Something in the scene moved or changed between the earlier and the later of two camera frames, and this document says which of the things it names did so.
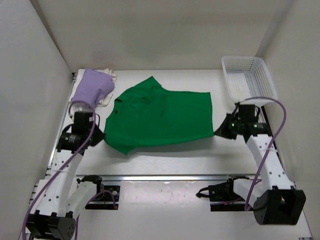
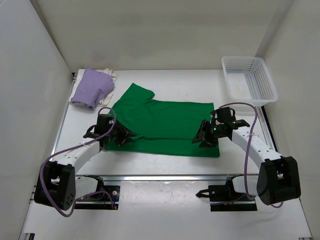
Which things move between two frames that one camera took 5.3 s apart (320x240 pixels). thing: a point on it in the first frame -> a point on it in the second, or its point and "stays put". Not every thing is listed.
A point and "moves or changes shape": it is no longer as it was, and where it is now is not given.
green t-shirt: (149, 114) moves or changes shape
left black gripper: (93, 138) -> (120, 133)
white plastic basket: (248, 76) stays put
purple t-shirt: (93, 85) stays put
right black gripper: (227, 127) -> (206, 132)
